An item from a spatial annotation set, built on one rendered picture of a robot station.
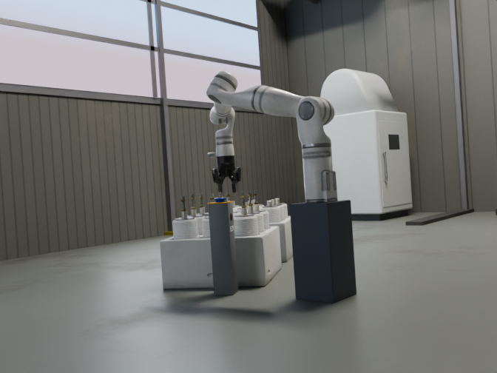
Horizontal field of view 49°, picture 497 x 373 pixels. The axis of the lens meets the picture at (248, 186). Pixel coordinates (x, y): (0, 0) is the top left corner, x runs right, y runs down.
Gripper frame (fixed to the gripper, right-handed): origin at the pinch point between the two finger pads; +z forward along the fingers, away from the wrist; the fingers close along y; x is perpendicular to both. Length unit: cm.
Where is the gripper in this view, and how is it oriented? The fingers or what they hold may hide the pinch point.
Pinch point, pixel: (228, 189)
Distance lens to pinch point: 230.8
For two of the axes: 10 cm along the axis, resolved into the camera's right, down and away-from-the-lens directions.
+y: 7.7, -0.6, 6.4
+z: 0.7, 10.0, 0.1
